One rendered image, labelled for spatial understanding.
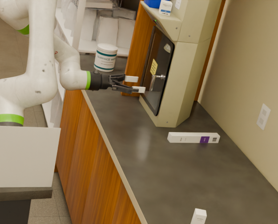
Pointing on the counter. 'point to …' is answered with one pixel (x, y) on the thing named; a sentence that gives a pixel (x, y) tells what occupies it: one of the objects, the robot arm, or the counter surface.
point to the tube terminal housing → (186, 61)
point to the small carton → (165, 7)
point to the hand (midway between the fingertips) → (138, 84)
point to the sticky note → (154, 67)
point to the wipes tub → (105, 57)
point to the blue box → (153, 3)
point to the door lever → (154, 81)
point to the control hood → (166, 22)
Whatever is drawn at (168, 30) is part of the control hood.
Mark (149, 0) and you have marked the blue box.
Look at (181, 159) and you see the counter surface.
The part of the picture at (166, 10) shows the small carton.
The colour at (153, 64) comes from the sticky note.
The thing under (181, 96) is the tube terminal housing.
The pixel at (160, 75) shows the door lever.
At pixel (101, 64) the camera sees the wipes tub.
